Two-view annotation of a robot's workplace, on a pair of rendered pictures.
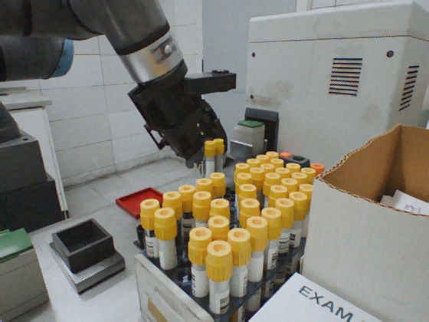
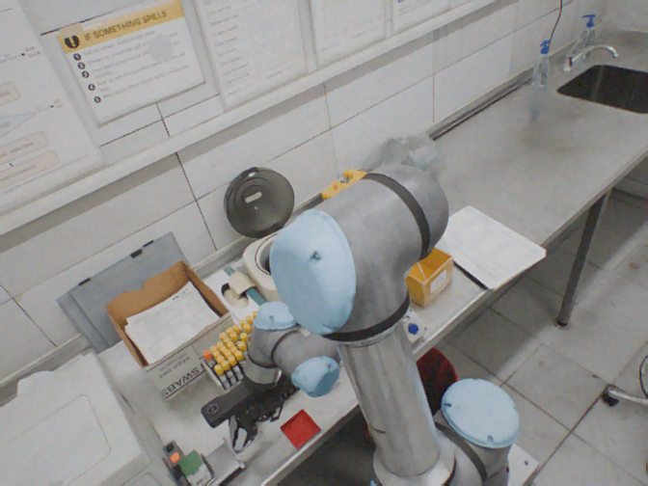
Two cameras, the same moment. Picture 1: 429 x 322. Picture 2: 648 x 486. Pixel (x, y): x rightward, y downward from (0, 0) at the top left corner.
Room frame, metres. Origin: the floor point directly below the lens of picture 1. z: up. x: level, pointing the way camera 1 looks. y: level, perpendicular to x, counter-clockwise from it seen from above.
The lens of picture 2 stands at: (0.87, 0.37, 1.86)
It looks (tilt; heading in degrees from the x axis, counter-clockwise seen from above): 41 degrees down; 193
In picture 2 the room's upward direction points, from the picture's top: 11 degrees counter-clockwise
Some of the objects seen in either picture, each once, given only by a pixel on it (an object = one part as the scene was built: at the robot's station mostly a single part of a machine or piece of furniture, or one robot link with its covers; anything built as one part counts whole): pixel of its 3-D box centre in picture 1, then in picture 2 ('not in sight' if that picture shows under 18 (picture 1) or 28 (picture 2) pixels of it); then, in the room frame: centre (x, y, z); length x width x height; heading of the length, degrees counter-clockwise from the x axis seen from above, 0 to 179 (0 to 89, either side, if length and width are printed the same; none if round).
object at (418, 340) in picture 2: not in sight; (400, 324); (0.13, 0.35, 0.92); 0.13 x 0.07 x 0.08; 45
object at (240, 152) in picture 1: (254, 149); (191, 483); (0.54, -0.08, 0.92); 0.21 x 0.07 x 0.05; 135
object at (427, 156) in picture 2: not in sight; (418, 150); (-0.66, 0.44, 0.94); 0.20 x 0.17 x 0.14; 118
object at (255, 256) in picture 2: not in sight; (295, 269); (-0.06, 0.05, 0.94); 0.30 x 0.24 x 0.12; 36
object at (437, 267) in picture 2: not in sight; (418, 272); (-0.04, 0.41, 0.93); 0.13 x 0.13 x 0.10; 50
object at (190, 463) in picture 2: (250, 123); (191, 464); (0.52, -0.07, 0.98); 0.05 x 0.04 x 0.01; 45
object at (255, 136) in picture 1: (249, 139); (197, 471); (0.52, -0.07, 0.95); 0.05 x 0.04 x 0.06; 45
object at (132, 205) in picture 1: (144, 201); (300, 428); (0.40, 0.12, 0.88); 0.07 x 0.07 x 0.01; 45
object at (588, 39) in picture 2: not in sight; (585, 36); (-1.56, 1.28, 0.97); 0.08 x 0.07 x 0.20; 81
